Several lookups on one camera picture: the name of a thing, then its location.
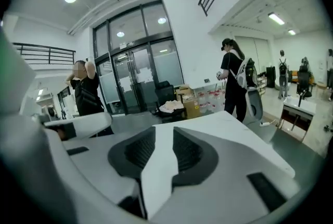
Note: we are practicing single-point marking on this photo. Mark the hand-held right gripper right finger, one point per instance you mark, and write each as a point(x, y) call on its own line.
point(221, 191)

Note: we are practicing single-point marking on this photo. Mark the white table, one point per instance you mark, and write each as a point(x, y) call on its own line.
point(234, 134)

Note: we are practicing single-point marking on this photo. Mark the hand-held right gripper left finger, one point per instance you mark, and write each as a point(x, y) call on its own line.
point(99, 160)

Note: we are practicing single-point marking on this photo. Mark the white paper sheet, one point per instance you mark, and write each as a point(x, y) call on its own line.
point(125, 85)
point(145, 75)

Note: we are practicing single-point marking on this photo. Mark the cream cloth heap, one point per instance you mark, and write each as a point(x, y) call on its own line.
point(171, 106)

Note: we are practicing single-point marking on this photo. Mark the black office chair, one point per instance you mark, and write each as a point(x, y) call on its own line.
point(304, 79)
point(165, 92)

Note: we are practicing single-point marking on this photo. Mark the cardboard box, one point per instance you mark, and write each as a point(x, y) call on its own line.
point(192, 109)
point(185, 94)

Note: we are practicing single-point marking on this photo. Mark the white and black backpack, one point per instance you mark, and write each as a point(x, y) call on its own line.
point(247, 74)

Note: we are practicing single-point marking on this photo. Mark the white and black door sign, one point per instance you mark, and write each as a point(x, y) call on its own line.
point(127, 45)

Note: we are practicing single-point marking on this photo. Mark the white window blinds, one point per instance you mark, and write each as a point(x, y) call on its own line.
point(260, 53)

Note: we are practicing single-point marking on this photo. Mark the black-framed glass entrance door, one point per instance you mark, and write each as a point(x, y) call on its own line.
point(135, 25)

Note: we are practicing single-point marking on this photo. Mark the rectangular ceiling light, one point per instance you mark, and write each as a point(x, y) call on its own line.
point(292, 32)
point(276, 18)

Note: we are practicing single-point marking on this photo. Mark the black cabinet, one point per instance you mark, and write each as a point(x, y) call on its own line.
point(270, 77)

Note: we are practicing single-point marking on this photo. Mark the white desk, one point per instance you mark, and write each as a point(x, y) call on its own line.
point(299, 111)

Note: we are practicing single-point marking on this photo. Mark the white power strip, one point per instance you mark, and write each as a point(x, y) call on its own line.
point(264, 123)

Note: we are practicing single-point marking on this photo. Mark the pack of clear water bottles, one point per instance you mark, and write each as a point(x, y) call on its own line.
point(212, 101)

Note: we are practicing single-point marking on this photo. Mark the wooden shelf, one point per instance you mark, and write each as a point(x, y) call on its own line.
point(261, 85)

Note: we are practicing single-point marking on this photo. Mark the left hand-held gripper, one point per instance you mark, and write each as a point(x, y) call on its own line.
point(65, 130)

